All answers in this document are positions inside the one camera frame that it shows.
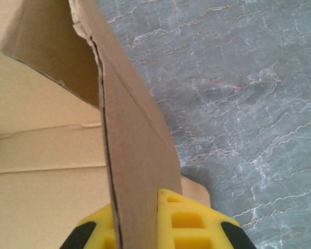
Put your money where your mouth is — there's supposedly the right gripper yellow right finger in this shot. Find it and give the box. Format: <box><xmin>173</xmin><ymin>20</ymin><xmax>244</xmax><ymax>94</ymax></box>
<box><xmin>157</xmin><ymin>188</ymin><xmax>258</xmax><ymax>249</ymax></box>

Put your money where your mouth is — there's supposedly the brown cardboard box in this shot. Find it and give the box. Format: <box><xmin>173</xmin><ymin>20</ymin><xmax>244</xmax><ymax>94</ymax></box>
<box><xmin>0</xmin><ymin>0</ymin><xmax>212</xmax><ymax>249</ymax></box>

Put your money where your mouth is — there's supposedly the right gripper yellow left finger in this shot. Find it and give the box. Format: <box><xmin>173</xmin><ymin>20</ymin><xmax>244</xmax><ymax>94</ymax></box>
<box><xmin>59</xmin><ymin>203</ymin><xmax>120</xmax><ymax>249</ymax></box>

